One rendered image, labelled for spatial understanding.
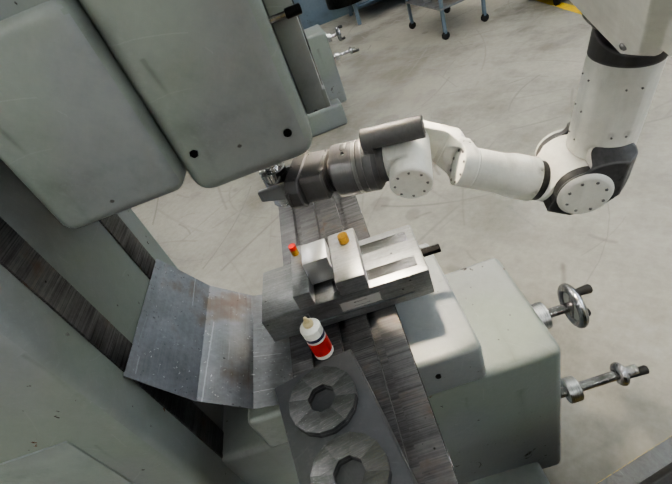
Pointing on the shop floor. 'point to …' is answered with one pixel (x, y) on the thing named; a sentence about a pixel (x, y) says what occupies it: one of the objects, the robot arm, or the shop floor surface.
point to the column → (87, 358)
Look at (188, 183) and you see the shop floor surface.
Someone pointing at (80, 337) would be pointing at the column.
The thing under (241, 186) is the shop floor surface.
